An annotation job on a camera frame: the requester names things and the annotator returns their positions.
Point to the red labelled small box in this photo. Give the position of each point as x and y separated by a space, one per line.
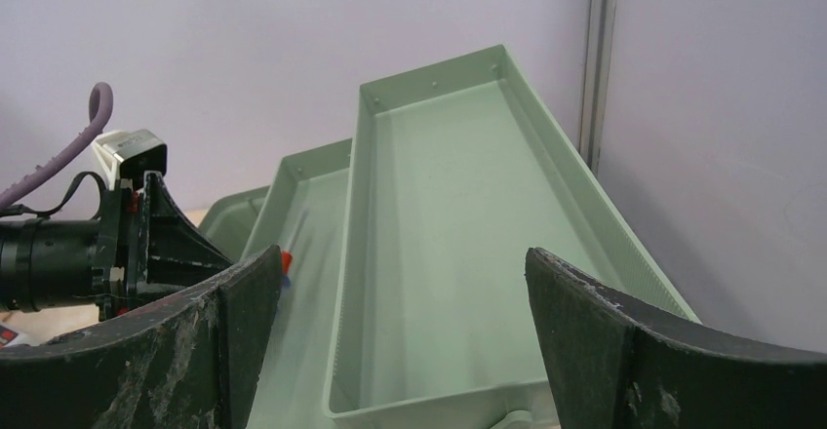
11 337

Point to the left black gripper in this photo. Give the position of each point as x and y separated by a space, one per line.
50 263

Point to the green plastic tool box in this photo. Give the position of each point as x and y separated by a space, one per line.
408 306

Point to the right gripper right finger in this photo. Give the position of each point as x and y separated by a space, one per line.
615 361

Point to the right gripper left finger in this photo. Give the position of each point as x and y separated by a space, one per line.
188 360

